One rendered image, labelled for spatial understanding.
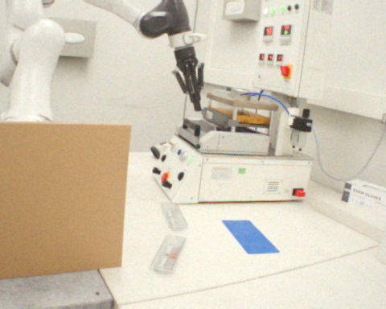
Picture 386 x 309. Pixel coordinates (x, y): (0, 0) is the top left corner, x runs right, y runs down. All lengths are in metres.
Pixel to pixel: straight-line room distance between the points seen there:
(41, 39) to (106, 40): 1.75
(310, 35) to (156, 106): 1.71
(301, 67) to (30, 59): 0.90
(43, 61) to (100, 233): 0.46
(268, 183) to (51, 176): 0.86
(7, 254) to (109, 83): 2.07
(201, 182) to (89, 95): 1.59
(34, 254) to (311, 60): 1.10
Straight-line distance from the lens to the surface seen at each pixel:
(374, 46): 1.73
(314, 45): 1.44
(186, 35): 1.34
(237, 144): 1.32
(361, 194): 1.46
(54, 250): 0.84
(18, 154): 0.76
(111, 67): 2.75
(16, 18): 1.15
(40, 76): 1.00
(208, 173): 1.30
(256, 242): 1.11
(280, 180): 1.44
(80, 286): 0.83
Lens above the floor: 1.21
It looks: 13 degrees down
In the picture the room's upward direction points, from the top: 7 degrees clockwise
